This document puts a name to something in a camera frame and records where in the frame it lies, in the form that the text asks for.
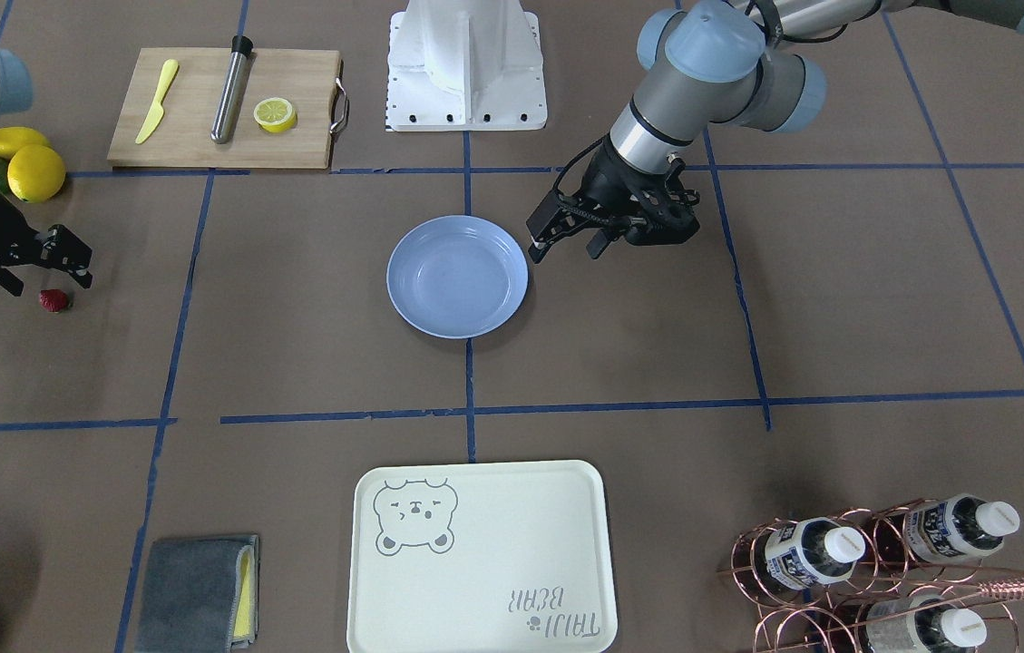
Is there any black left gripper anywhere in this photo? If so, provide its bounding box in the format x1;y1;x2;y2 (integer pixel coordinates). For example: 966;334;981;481
527;136;701;264

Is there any blue plate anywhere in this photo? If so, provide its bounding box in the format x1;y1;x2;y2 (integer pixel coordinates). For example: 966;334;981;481
385;215;529;339

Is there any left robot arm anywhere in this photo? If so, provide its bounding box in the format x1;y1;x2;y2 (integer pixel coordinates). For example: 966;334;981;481
525;1;912;263

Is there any red strawberry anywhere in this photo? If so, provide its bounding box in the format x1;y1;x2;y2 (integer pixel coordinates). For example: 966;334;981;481
38;288;73;314

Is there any yellow lemon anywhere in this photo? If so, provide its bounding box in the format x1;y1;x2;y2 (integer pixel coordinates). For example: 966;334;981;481
0;125;51;161
7;144;67;203

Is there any wooden cutting board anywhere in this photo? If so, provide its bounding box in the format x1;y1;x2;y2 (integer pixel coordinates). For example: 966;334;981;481
106;47;351;171

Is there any yellow plastic knife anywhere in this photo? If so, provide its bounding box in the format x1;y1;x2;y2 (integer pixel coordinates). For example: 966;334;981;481
134;58;180;145

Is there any lemon half slice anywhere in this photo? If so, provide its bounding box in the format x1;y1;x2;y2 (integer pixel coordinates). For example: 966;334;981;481
253;98;297;133

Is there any steel knife sharpener rod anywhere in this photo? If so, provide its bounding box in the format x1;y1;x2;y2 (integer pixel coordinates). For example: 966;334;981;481
210;34;253;144

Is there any cream bear tray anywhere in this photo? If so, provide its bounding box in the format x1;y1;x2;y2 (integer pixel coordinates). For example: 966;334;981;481
346;460;618;652

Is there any grey folded cloth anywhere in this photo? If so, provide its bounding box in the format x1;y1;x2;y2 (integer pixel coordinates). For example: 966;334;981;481
134;533;261;652

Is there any tea bottle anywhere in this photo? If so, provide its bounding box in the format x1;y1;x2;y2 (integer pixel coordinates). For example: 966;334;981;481
901;493;1021;565
859;594;989;652
752;518;867;598

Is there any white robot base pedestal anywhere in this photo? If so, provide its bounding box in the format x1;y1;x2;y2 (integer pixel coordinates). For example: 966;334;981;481
385;1;549;132

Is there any copper wire bottle rack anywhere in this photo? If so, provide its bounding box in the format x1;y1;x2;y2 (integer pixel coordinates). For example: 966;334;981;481
716;502;1024;652

